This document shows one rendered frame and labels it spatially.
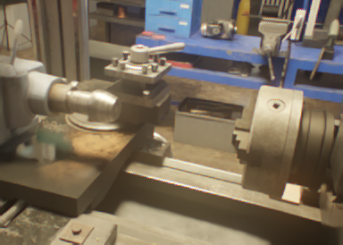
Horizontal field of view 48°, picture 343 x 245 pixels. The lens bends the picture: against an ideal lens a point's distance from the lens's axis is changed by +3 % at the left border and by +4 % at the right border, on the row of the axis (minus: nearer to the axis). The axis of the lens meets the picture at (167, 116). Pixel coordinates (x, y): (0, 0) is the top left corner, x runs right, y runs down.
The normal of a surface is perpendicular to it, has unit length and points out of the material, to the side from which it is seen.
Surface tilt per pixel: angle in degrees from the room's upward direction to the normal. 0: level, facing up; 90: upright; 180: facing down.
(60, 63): 90
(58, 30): 90
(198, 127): 90
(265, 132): 58
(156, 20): 90
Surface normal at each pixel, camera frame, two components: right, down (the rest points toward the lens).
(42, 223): 0.07, -0.91
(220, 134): -0.26, 0.39
